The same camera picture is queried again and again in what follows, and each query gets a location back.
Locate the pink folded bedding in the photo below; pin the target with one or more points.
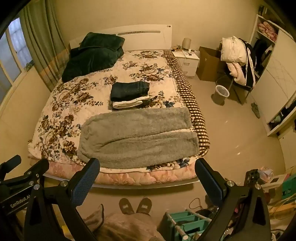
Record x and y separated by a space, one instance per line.
267 29

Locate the green curtain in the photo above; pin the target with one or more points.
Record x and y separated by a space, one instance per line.
41 41

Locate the white puffy jacket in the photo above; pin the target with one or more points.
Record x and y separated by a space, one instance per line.
232 51

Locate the window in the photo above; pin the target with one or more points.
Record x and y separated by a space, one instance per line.
13 46

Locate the white nightstand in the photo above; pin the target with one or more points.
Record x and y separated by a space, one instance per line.
188 64

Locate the dark hanging clothes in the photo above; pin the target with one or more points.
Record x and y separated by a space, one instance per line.
261 51

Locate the floral blanket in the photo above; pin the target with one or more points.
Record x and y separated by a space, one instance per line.
76 92

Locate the person's legs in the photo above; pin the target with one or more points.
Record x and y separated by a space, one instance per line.
122 227

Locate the waste bin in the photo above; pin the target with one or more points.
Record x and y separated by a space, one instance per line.
219 96

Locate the folded dark jeans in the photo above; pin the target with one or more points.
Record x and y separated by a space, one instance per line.
127 91

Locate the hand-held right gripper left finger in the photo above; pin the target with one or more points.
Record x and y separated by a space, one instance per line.
85 179

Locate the white headboard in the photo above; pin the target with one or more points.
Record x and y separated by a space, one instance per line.
143 39

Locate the teal box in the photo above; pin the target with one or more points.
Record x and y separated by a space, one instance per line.
289 187

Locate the dark chair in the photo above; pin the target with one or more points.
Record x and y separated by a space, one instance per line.
235 92

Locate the brown cardboard box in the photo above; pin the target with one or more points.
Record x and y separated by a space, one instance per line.
208 64

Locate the teal storage rack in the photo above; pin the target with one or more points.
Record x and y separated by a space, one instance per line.
185 217

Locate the brown slipper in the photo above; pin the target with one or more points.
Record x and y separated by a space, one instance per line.
126 206
143 206

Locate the pale pink garment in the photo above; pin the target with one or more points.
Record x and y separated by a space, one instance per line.
238 74

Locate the grey table lamp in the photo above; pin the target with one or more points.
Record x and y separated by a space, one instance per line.
186 44

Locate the dark green blanket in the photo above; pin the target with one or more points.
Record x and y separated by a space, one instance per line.
92 53

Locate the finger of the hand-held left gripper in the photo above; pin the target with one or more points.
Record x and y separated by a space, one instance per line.
39 168
11 162

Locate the grey socks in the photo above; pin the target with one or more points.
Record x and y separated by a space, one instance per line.
255 110

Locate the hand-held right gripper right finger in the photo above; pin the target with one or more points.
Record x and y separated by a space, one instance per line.
208 182

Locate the brown checked blanket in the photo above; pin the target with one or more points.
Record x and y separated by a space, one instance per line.
185 88

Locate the folded cream pants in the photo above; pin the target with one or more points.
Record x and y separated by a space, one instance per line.
127 104

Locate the black white-striped garment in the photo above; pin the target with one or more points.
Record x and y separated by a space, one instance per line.
251 60

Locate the white wardrobe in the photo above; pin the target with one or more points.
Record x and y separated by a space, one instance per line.
277 76

